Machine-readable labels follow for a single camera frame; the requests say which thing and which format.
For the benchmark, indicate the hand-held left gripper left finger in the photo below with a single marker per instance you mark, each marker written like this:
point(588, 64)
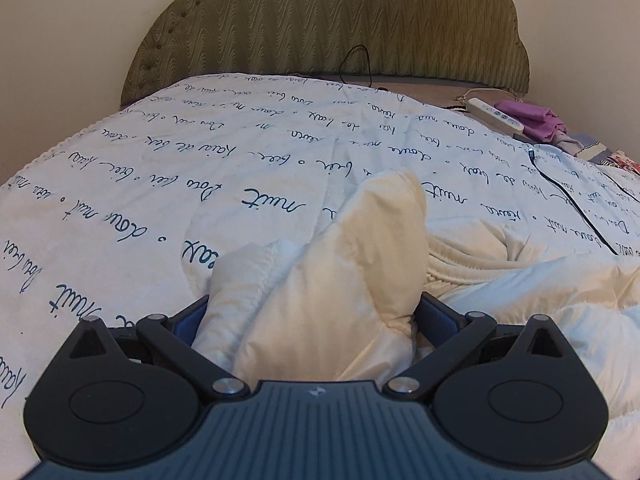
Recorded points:
point(186, 321)

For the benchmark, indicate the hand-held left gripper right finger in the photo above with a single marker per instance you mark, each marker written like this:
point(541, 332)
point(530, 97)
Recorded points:
point(436, 322)

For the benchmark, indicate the white puffer jacket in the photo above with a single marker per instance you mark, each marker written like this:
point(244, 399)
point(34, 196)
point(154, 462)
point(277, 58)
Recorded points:
point(340, 270)

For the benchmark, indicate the white script-printed quilt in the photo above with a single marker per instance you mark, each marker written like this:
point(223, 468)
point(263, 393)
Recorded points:
point(150, 185)

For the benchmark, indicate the white power strip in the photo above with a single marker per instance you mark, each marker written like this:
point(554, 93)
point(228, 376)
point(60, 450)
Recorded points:
point(495, 114)

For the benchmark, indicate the purple cloth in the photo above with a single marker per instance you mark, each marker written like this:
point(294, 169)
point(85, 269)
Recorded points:
point(532, 120)

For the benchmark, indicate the grey cloth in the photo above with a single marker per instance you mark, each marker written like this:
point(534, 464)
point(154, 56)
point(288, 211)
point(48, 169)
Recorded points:
point(582, 144)

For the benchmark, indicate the grey bed sheet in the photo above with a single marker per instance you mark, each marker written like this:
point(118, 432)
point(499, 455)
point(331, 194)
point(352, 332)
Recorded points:
point(425, 89)

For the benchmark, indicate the floral printed cloth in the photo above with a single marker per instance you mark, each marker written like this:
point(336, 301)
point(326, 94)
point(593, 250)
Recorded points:
point(622, 162)

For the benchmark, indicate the green upholstered headboard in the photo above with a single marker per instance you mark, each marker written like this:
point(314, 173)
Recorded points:
point(325, 15)

